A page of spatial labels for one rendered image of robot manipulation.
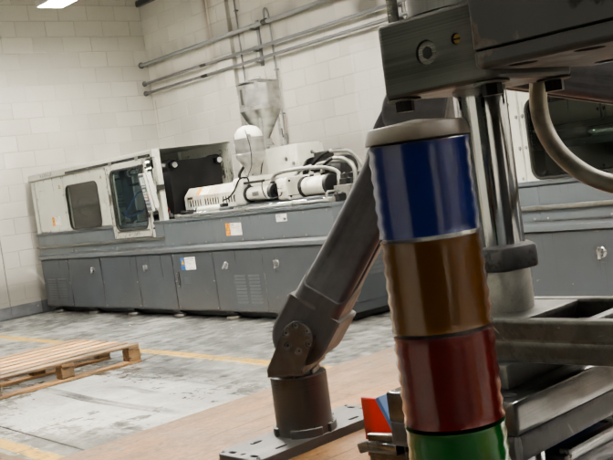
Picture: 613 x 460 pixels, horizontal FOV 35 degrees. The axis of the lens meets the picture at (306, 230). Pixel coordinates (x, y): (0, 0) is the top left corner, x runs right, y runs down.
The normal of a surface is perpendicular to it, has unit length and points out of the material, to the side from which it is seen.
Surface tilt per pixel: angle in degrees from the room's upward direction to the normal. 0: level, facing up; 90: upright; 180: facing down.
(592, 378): 90
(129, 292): 90
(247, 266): 90
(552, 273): 90
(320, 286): 76
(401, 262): 104
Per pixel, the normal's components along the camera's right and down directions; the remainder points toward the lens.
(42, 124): 0.64, -0.05
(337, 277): -0.20, -0.01
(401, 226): -0.52, 0.36
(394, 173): -0.59, -0.12
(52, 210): -0.76, 0.14
